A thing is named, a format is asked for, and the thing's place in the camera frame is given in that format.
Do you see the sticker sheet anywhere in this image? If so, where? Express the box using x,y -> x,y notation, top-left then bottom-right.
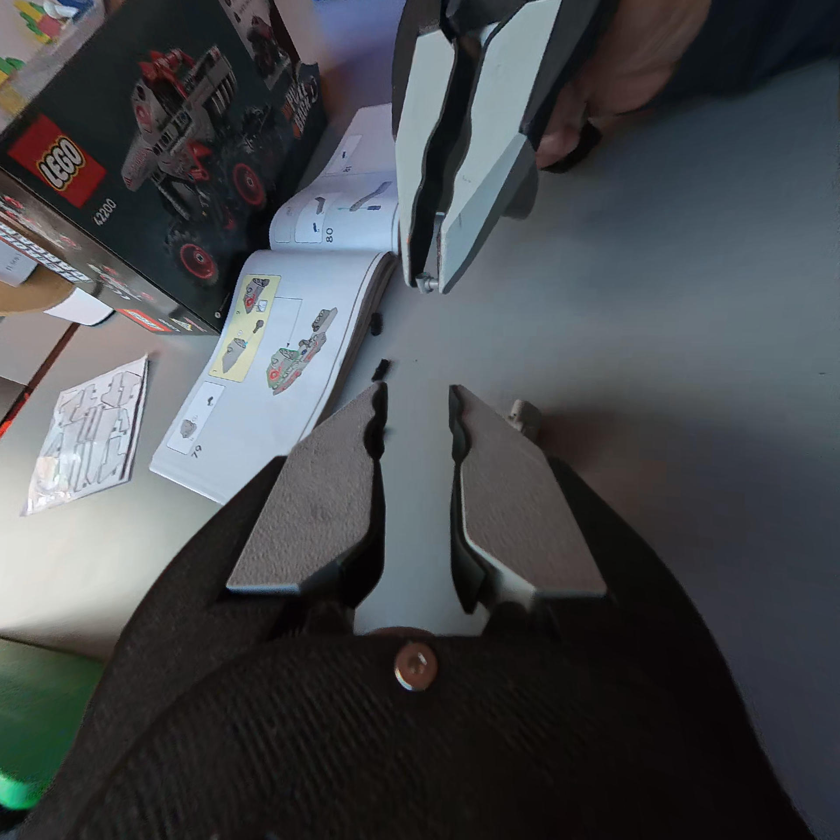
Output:
20,354 -> 151,517

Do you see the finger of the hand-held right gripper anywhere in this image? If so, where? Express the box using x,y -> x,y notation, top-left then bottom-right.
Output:
392,28 -> 460,290
430,0 -> 619,295

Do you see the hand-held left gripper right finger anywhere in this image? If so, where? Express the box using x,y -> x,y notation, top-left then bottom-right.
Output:
448,384 -> 609,616

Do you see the white instruction booklet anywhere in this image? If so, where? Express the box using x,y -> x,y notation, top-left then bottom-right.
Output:
149,101 -> 403,506

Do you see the green plastic bin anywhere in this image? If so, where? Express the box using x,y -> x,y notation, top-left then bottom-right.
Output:
0,638 -> 111,816

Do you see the black lego set box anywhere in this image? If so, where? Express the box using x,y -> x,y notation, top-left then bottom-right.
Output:
0,0 -> 329,337

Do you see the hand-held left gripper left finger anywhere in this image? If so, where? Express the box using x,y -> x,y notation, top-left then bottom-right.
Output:
225,382 -> 389,610

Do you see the grey lego beam piece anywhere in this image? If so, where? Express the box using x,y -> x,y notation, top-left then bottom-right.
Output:
507,398 -> 543,444

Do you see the person's right hand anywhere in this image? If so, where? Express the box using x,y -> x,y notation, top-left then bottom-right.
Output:
533,0 -> 714,170

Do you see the person's right forearm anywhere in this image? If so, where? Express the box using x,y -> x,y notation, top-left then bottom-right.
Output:
656,0 -> 840,111

